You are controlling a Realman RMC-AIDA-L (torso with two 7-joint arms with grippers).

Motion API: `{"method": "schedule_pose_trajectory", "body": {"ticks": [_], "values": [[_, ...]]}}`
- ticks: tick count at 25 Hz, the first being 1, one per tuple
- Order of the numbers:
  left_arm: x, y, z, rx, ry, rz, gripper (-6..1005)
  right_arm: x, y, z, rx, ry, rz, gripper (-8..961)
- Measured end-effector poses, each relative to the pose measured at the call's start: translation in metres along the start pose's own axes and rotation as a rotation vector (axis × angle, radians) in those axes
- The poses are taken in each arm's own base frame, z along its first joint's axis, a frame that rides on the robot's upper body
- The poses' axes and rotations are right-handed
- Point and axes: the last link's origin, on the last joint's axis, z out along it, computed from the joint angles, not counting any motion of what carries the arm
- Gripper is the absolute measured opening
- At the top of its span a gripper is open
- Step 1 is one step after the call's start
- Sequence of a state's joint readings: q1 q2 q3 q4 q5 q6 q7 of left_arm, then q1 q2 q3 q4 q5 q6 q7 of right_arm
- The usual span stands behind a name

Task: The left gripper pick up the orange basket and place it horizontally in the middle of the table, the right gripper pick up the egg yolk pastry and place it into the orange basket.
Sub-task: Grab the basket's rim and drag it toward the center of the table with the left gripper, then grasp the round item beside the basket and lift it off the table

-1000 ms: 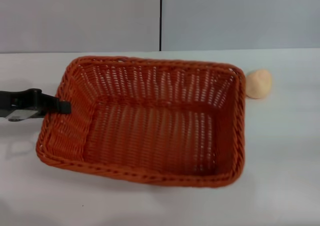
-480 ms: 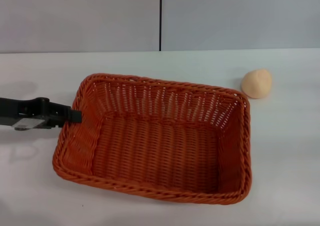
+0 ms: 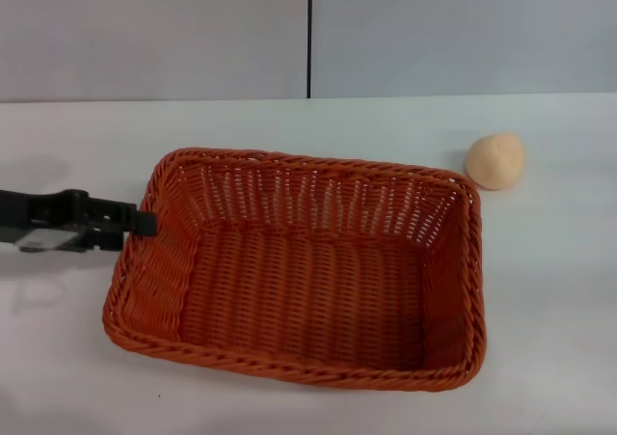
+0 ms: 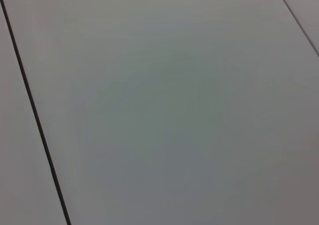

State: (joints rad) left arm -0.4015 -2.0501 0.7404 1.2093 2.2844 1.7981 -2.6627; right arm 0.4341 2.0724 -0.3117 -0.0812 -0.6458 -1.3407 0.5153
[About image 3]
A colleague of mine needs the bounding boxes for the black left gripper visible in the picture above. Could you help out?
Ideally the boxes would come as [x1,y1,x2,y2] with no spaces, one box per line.
[0,188,158,255]

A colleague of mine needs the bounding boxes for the orange woven plastic basket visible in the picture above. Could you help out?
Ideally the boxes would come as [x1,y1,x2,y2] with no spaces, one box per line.
[101,147,488,395]

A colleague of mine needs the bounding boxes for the pale round bread bun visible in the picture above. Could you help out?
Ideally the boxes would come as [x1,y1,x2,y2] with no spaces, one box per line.
[464,131,525,192]

